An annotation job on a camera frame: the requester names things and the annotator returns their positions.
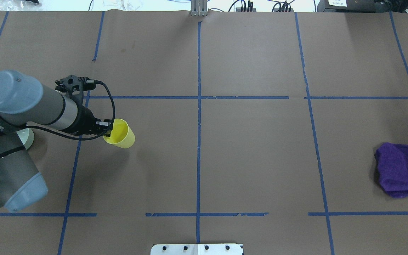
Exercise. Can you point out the yellow plastic cup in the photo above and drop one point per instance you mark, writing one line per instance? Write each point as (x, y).
(121, 135)

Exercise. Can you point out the pale green bowl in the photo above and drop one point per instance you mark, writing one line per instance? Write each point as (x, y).
(27, 137)

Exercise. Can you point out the grey metal post bracket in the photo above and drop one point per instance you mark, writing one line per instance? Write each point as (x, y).
(199, 8)

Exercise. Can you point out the black device with label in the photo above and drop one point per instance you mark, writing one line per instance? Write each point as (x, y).
(362, 6)

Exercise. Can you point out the purple cloth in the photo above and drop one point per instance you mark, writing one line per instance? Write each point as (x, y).
(392, 168)

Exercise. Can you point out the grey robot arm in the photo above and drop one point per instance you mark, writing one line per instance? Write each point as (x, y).
(25, 103)

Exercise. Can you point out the brown paper table cover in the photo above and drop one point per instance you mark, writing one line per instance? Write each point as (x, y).
(251, 128)

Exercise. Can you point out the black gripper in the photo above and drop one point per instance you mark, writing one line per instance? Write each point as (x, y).
(84, 121)

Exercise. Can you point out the black power strip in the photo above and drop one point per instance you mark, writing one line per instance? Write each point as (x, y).
(247, 9)

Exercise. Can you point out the white metal mounting plate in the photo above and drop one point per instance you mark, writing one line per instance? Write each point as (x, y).
(198, 249)

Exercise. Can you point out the white crumpled plastic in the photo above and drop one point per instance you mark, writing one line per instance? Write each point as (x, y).
(129, 5)

